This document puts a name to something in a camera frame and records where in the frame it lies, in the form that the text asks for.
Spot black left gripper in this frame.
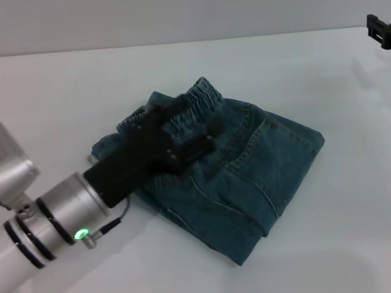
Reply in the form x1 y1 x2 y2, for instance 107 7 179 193
75 88 233 212

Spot blue denim shorts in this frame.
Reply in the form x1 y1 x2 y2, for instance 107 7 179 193
84 65 338 280

